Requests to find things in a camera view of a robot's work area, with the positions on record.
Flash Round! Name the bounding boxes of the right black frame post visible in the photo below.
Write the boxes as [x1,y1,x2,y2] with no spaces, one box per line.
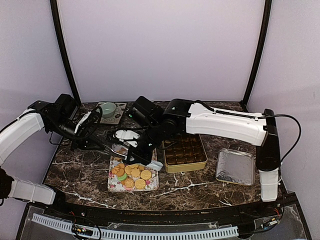
[240,0,273,110]

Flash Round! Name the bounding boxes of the gold cookie tin box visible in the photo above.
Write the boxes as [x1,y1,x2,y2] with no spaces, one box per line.
[161,134,208,174]

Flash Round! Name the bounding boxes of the floral rectangular tray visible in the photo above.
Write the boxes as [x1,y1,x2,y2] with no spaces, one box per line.
[107,156,159,192]

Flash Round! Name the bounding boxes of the floral square coaster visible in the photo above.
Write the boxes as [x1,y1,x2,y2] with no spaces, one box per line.
[97,102,127,125]

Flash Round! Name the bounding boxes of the metal serving tongs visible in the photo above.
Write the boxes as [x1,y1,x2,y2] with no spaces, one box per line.
[101,142,163,172]

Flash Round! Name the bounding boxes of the white cable duct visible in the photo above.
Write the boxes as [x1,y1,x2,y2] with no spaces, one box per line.
[31,213,239,240]

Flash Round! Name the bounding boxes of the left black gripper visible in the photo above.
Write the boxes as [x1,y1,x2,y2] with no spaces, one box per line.
[47,116,106,152]

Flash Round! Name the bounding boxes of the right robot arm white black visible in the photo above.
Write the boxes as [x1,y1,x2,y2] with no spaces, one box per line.
[125,96,295,217]

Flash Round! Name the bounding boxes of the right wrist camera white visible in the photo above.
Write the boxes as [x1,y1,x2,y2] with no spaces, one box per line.
[112,129,140,148]

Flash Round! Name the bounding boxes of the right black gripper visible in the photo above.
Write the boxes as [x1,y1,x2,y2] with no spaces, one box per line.
[125,121,165,166]

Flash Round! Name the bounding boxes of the swirl pink cookie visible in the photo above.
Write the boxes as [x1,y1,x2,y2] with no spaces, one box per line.
[123,178,135,189]

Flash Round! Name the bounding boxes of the green macaron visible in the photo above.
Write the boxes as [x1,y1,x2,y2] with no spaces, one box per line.
[117,173,127,182]

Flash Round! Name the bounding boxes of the black frame post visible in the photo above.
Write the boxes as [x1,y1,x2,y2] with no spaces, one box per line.
[49,0,82,106]
[240,0,273,110]

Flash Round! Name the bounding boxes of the brown round cookie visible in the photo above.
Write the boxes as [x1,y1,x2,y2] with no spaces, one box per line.
[116,168,125,177]

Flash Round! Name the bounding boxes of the round waffle cookie bottom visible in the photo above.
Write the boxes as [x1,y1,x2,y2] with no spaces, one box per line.
[134,178,146,190]

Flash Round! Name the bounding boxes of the round waffle cookie right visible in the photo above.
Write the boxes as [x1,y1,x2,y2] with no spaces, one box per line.
[140,169,152,180]

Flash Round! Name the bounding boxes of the green ceramic bowl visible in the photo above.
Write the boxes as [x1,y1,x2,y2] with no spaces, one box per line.
[98,102,117,118]

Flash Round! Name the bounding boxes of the left black frame post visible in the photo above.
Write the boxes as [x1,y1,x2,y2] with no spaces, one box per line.
[49,0,82,106]

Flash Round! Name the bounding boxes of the silver tin lid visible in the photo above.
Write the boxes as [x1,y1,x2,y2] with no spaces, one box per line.
[215,148,255,186]

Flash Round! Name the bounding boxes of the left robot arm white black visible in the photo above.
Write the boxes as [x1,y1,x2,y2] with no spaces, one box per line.
[0,93,105,218]

